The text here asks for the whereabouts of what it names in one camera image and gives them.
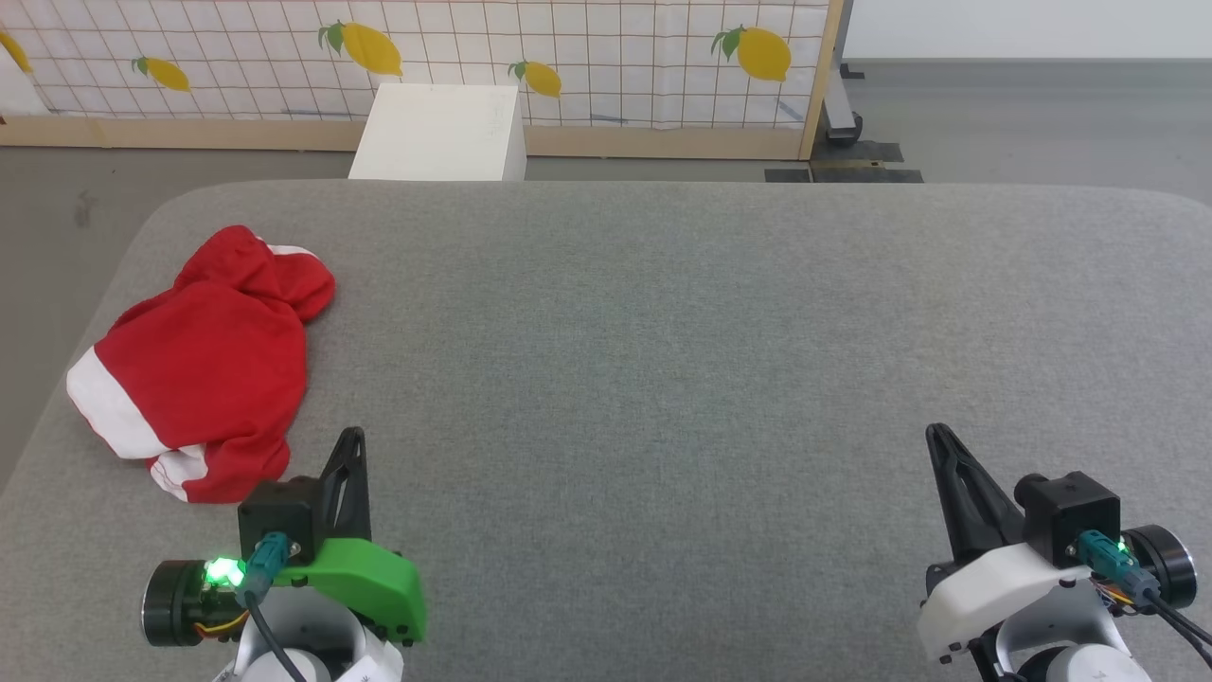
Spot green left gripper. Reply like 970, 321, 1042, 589
142, 426, 430, 649

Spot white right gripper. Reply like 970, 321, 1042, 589
916, 422, 1198, 666

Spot red and white sports shorts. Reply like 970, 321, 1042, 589
66, 224, 337, 505

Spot white paper label band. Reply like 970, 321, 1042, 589
336, 639, 405, 682

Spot grey fabric sofa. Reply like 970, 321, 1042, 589
0, 179, 1212, 682

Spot long black floor mat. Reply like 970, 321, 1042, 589
764, 168, 925, 185

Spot short black floor mat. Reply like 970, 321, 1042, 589
833, 141, 905, 164

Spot white box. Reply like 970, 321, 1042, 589
348, 82, 528, 182

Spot grey stand foot with caster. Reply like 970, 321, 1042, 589
822, 0, 867, 148

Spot lemon pattern divider panel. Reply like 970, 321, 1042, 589
0, 0, 846, 161

